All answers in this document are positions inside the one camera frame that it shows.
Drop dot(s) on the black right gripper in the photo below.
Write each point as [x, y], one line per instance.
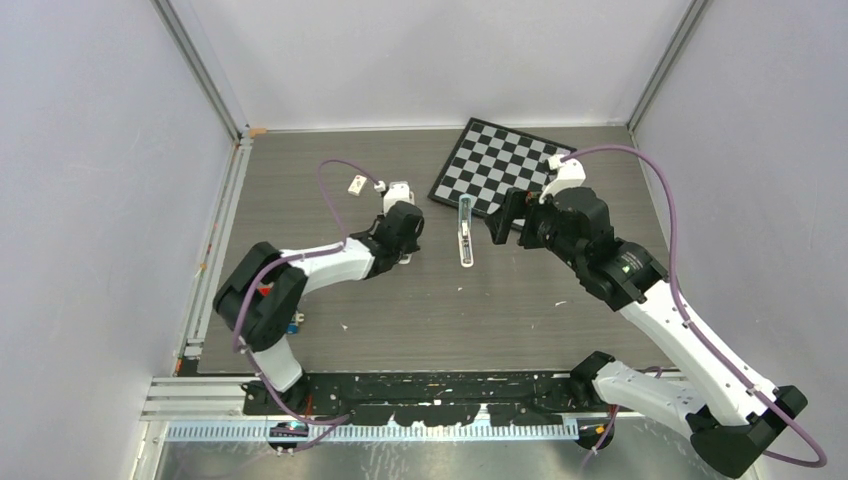
[515, 207]

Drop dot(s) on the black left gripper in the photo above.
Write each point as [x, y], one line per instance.
[412, 246]

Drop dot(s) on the light blue white stapler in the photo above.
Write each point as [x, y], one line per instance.
[464, 231]

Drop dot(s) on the small white domino tile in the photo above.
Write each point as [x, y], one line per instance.
[357, 185]

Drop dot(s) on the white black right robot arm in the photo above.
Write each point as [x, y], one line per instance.
[730, 414]

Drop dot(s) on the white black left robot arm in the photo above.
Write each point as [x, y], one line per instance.
[260, 297]

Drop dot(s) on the black white chessboard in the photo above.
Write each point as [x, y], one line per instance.
[487, 160]

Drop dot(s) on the colourful wooden toy car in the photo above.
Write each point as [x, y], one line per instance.
[297, 318]

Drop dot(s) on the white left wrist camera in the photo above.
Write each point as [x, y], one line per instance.
[394, 192]

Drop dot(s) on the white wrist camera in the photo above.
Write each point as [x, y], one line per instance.
[394, 192]
[566, 174]

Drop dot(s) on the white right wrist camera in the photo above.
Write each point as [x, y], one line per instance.
[566, 174]

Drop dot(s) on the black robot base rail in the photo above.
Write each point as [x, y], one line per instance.
[510, 398]

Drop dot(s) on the right aluminium corner post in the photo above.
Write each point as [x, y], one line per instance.
[677, 44]

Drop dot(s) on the aluminium corner post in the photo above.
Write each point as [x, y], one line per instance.
[677, 44]
[184, 42]

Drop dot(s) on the left aluminium corner post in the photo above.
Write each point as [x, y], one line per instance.
[184, 42]

